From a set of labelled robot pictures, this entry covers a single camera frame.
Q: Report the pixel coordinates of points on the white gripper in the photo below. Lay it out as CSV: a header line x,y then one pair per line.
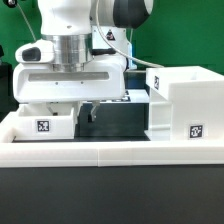
x,y
35,81

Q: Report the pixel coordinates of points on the white front drawer box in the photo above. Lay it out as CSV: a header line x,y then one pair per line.
x,y
34,121

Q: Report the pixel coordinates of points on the white drawer cabinet frame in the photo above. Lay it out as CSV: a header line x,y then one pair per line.
x,y
185,103

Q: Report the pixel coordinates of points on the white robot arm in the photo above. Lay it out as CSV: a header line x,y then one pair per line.
x,y
74,61

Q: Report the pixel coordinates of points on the white fiducial marker sheet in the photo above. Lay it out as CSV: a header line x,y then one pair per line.
x,y
132,96

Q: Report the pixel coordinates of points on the white U-shaped border fence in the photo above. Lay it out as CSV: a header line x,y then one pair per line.
x,y
102,154

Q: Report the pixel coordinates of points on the black device at left edge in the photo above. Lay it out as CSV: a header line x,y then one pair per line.
x,y
5,68

